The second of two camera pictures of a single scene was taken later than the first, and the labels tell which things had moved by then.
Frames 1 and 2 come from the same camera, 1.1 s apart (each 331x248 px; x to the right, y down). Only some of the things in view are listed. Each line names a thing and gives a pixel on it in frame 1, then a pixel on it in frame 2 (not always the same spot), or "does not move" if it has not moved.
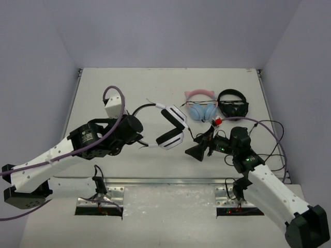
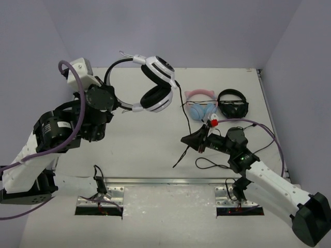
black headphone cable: [259, 122] -> [200, 163]
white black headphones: [172, 138] -> [158, 96]
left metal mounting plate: [114, 198] does not move
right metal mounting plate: [223, 200] does not move
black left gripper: [137, 126] -> [109, 86]
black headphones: [233, 108] does not move
